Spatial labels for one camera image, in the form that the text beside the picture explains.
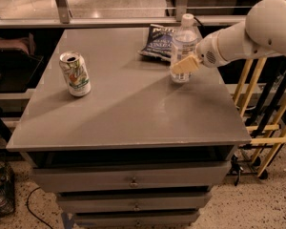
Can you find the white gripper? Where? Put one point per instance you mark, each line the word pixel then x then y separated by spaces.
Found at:
pixel 207 52

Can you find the clear plastic water bottle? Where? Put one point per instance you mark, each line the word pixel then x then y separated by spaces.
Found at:
pixel 183 43

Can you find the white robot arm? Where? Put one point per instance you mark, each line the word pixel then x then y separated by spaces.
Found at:
pixel 261 34

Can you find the white green 7up can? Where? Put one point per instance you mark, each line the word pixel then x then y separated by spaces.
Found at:
pixel 75 73

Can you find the blue chip bag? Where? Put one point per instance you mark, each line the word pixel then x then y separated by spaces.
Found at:
pixel 159 42

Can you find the yellow wooden rack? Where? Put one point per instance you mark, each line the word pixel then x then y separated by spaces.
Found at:
pixel 262 134

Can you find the grey drawer cabinet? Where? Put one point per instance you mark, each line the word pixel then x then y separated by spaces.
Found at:
pixel 133 115

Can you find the top grey drawer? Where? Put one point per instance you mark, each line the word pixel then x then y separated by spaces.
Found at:
pixel 108 178

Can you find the grey drawer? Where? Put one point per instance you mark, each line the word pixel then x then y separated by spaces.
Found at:
pixel 108 178
pixel 133 202
pixel 136 219

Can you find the grey metal railing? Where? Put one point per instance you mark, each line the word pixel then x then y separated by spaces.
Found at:
pixel 22 14

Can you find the bottom grey drawer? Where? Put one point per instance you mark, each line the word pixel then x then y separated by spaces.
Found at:
pixel 136 219

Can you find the middle grey drawer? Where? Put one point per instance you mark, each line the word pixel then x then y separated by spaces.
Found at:
pixel 133 202

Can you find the dark side chair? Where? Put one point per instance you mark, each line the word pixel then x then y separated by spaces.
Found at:
pixel 20 66

